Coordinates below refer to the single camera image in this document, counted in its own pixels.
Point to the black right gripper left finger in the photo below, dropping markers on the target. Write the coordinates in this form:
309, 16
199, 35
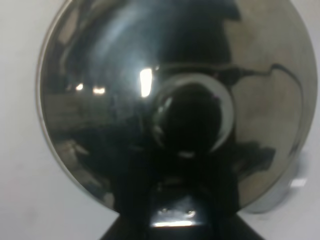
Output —
126, 228

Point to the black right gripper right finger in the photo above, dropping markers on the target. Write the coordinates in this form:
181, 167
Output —
232, 228

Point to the steel saucer far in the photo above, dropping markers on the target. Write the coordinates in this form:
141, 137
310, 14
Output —
294, 179

